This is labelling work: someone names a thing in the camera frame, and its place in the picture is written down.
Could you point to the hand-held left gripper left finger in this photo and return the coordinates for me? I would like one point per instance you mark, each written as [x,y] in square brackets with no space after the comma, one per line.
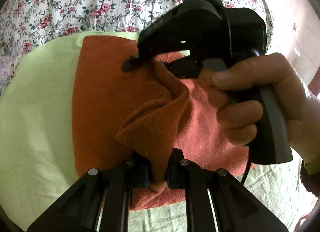
[140,174]

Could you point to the pastel floral pillow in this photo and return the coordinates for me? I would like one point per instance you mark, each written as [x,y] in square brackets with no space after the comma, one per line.
[6,69]

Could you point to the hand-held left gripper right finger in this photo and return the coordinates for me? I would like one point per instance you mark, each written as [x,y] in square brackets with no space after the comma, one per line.
[173,174]

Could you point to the orange knit sweater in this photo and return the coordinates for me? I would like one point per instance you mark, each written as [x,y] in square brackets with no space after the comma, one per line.
[105,109]

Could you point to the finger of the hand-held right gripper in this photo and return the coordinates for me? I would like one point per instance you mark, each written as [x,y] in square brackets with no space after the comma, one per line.
[131,63]

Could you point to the light green bed sheet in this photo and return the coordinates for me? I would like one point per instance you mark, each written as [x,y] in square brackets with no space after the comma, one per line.
[37,122]

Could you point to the person's right hand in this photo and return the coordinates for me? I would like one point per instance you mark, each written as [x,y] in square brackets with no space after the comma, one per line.
[287,91]

